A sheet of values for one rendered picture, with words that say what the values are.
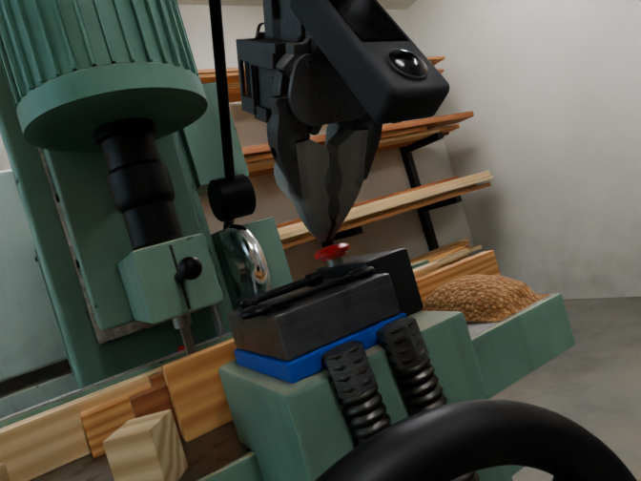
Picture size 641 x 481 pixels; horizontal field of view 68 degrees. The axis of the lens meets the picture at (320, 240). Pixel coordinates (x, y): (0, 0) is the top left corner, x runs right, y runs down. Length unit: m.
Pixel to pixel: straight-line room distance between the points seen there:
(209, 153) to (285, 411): 0.51
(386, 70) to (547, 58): 3.62
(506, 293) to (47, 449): 0.47
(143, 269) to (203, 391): 0.12
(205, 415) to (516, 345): 0.31
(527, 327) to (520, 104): 3.50
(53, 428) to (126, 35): 0.36
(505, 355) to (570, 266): 3.52
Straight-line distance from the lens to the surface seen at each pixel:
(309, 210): 0.35
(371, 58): 0.28
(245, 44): 0.37
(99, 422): 0.50
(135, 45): 0.48
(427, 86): 0.28
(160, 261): 0.46
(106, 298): 0.59
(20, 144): 0.71
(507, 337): 0.51
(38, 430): 0.52
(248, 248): 0.61
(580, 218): 3.88
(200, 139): 0.73
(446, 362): 0.33
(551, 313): 0.57
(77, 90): 0.46
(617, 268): 3.87
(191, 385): 0.44
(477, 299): 0.54
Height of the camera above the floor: 1.04
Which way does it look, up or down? 1 degrees down
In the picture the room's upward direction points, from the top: 16 degrees counter-clockwise
